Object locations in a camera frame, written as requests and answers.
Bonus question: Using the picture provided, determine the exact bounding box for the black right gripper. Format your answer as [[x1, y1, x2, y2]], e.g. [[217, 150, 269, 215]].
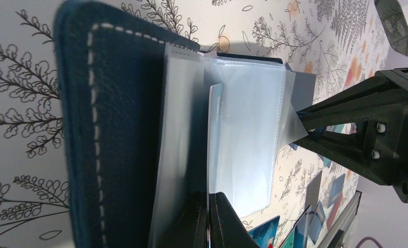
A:
[[294, 68, 408, 204]]

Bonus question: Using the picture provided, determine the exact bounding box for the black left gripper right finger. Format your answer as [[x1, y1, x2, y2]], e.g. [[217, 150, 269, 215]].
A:
[[209, 192, 258, 248]]

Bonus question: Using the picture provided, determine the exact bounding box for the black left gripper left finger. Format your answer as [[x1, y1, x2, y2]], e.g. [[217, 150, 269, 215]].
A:
[[163, 192, 208, 247]]

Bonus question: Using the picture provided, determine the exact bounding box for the blue denim card holder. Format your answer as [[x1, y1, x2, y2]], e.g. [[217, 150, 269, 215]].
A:
[[53, 0, 318, 248]]

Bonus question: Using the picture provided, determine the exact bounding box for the blue card with logo centre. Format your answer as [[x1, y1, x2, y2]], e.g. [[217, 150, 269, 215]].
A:
[[248, 216, 280, 248]]

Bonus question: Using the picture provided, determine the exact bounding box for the blue card right of pile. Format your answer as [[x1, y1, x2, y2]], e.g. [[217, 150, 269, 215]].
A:
[[327, 174, 346, 208]]

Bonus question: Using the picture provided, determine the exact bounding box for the blue striped card pile centre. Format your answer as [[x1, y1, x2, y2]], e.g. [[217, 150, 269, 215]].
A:
[[293, 201, 325, 248]]

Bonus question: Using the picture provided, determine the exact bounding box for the black card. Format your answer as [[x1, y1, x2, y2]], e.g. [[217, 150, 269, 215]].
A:
[[305, 170, 322, 210]]

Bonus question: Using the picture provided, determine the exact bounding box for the red card centre pile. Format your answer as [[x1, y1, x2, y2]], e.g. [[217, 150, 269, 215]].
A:
[[326, 193, 343, 231]]

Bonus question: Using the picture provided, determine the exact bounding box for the floral patterned table mat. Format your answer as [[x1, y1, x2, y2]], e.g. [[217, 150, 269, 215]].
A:
[[0, 1, 390, 247]]

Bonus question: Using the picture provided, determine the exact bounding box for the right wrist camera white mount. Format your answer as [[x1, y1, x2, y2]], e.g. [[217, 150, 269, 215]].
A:
[[374, 0, 408, 57]]

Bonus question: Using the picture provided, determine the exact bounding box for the aluminium rail frame front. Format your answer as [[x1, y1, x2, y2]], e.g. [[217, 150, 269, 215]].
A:
[[318, 191, 362, 248]]

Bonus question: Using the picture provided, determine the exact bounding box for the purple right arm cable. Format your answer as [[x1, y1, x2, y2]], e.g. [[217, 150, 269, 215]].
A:
[[356, 236, 384, 248]]

